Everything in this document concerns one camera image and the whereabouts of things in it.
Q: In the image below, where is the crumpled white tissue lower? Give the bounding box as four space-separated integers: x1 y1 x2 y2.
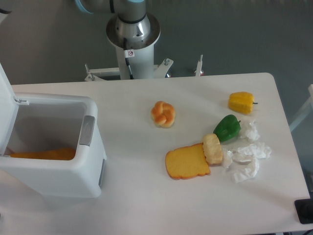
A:
222 142 272 183

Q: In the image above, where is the crumpled white tissue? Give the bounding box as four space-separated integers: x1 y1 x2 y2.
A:
222 142 272 183
239 120 260 142

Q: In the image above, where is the black device at edge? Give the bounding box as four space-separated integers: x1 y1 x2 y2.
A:
294 198 313 224

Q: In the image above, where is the white plastic trash can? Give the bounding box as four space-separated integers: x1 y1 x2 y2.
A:
0 93 106 198

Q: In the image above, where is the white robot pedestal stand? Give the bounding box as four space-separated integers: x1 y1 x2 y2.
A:
85 13 174 82

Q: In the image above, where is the green bell pepper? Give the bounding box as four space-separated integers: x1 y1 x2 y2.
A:
213 115 241 142

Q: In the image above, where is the crumpled white tissue upper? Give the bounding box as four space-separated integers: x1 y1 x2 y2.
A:
239 120 260 142

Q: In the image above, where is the pale fried patty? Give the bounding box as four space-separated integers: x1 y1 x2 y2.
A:
202 134 223 165

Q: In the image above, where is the orange bread inside trash can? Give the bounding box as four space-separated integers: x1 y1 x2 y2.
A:
10 147 76 161

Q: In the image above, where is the yellow bell pepper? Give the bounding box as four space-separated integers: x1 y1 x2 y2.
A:
228 92 258 115

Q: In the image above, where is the orange toast slice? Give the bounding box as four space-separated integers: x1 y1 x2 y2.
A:
165 143 211 180

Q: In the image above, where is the knotted bread roll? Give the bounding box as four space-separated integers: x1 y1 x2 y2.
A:
151 101 176 128

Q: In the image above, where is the white trash can lid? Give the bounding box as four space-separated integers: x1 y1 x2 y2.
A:
0 65 29 156

